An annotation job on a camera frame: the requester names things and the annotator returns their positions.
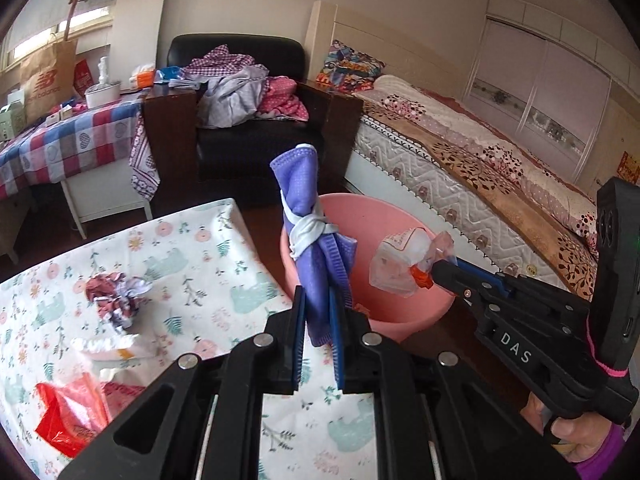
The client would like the floral bed blanket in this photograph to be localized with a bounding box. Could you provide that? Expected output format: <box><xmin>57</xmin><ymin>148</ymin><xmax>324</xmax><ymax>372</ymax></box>
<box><xmin>360</xmin><ymin>75</ymin><xmax>601</xmax><ymax>301</ymax></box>

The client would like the white desk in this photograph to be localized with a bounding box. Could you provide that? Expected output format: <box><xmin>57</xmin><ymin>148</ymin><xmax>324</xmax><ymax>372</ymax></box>
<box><xmin>0</xmin><ymin>160</ymin><xmax>154</xmax><ymax>266</ymax></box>

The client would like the bed with patterned quilt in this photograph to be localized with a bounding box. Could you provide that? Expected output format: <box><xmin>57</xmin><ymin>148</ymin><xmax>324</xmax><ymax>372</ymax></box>
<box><xmin>345</xmin><ymin>75</ymin><xmax>601</xmax><ymax>306</ymax></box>

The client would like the brown paper bag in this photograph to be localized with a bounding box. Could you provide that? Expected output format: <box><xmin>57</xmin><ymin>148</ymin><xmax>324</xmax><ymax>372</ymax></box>
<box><xmin>19</xmin><ymin>35</ymin><xmax>79</xmax><ymax>126</ymax></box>

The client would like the plant stem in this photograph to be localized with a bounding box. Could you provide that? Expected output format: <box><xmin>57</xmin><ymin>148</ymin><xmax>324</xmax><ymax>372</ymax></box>
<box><xmin>50</xmin><ymin>0</ymin><xmax>109</xmax><ymax>44</ymax></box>

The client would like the orange tissue box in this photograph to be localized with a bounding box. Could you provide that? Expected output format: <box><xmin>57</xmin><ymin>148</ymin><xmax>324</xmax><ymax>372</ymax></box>
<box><xmin>129</xmin><ymin>63</ymin><xmax>157</xmax><ymax>92</ymax></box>

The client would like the black armchair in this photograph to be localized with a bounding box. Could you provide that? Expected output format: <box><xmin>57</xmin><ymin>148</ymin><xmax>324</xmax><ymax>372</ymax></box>
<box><xmin>165</xmin><ymin>34</ymin><xmax>326</xmax><ymax>184</ymax></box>

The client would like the green box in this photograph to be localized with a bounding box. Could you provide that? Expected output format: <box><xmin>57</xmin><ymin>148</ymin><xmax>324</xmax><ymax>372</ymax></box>
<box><xmin>0</xmin><ymin>91</ymin><xmax>27</xmax><ymax>141</ymax></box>

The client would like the clear wrapper red print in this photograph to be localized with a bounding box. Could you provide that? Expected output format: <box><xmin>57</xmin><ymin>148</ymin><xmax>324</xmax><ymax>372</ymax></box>
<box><xmin>369</xmin><ymin>227</ymin><xmax>456</xmax><ymax>297</ymax></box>

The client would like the white bowl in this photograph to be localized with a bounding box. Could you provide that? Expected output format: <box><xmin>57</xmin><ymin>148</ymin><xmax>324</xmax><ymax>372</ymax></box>
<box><xmin>84</xmin><ymin>81</ymin><xmax>123</xmax><ymax>110</ymax></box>

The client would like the plaid tablecloth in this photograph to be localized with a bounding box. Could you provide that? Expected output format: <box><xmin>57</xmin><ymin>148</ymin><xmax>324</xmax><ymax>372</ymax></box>
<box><xmin>0</xmin><ymin>92</ymin><xmax>146</xmax><ymax>201</ymax></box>

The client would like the purple floral hanging cloth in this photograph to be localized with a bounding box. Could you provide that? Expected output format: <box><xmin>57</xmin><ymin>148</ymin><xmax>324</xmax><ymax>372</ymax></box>
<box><xmin>129</xmin><ymin>105</ymin><xmax>161</xmax><ymax>196</ymax></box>

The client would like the purple checkered garment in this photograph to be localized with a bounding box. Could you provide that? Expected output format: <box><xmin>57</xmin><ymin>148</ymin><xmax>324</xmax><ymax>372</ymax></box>
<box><xmin>182</xmin><ymin>45</ymin><xmax>271</xmax><ymax>81</ymax></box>

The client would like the white wardrobe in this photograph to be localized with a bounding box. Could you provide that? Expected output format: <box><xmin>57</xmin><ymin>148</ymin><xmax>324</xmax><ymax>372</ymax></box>
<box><xmin>462</xmin><ymin>0</ymin><xmax>640</xmax><ymax>201</ymax></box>

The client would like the cream bed headboard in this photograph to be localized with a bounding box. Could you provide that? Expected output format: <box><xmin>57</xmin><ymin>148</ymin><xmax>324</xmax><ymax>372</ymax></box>
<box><xmin>305</xmin><ymin>0</ymin><xmax>481</xmax><ymax>106</ymax></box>

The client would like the person's right forearm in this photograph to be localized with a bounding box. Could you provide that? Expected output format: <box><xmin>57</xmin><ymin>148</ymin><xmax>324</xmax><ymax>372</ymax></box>
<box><xmin>575</xmin><ymin>422</ymin><xmax>632</xmax><ymax>480</ymax></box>

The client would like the dark wooden side table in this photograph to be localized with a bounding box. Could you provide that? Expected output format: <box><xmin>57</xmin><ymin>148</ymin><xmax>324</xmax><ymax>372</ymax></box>
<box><xmin>297</xmin><ymin>81</ymin><xmax>365</xmax><ymax>196</ymax></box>
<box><xmin>142</xmin><ymin>82</ymin><xmax>209</xmax><ymax>211</ymax></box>

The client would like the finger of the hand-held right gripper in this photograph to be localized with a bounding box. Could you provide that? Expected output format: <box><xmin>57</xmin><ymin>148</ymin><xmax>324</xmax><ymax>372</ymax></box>
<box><xmin>449</xmin><ymin>257</ymin><xmax>523</xmax><ymax>298</ymax></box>
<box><xmin>431</xmin><ymin>261</ymin><xmax>502</xmax><ymax>314</ymax></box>

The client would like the pink floral garment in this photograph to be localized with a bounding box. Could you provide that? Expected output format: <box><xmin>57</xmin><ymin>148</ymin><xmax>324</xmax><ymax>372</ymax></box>
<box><xmin>257</xmin><ymin>76</ymin><xmax>310</xmax><ymax>122</ymax></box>

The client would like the person's right hand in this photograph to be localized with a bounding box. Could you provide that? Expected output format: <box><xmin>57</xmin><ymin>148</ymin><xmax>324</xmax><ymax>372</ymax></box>
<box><xmin>520</xmin><ymin>390</ymin><xmax>614</xmax><ymax>464</ymax></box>

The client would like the red plastic packaging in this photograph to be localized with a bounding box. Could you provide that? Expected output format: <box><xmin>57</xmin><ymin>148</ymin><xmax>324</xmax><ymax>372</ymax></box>
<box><xmin>34</xmin><ymin>372</ymin><xmax>114</xmax><ymax>459</ymax></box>

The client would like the red wall decoration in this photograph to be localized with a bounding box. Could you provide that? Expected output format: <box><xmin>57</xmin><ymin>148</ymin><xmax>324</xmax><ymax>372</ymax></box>
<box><xmin>617</xmin><ymin>152</ymin><xmax>640</xmax><ymax>184</ymax></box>

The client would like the pink plastic basin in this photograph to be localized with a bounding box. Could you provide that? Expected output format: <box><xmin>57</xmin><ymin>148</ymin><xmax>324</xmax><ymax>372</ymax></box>
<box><xmin>280</xmin><ymin>192</ymin><xmax>456</xmax><ymax>344</ymax></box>

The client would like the pink white crumpled wrapper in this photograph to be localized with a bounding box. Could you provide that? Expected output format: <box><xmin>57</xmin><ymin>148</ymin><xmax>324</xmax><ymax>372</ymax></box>
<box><xmin>85</xmin><ymin>271</ymin><xmax>154</xmax><ymax>334</ymax></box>

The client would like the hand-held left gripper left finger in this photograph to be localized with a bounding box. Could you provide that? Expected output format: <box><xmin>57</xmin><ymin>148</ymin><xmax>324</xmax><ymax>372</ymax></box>
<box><xmin>57</xmin><ymin>285</ymin><xmax>307</xmax><ymax>480</ymax></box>

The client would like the window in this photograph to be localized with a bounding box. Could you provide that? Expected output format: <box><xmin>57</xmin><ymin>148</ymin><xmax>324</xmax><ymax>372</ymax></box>
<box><xmin>0</xmin><ymin>0</ymin><xmax>116</xmax><ymax>77</ymax></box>

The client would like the grey garment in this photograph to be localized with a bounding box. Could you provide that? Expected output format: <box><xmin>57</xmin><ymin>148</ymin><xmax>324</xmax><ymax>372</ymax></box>
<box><xmin>197</xmin><ymin>67</ymin><xmax>269</xmax><ymax>129</ymax></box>

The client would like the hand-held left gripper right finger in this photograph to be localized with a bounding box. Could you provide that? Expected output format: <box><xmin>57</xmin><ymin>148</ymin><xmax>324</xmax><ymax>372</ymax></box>
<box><xmin>329</xmin><ymin>289</ymin><xmax>581</xmax><ymax>480</ymax></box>

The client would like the colourful printed pillow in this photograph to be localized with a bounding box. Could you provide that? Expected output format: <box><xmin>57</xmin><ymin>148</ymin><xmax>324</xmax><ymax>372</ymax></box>
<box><xmin>316</xmin><ymin>40</ymin><xmax>387</xmax><ymax>94</ymax></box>

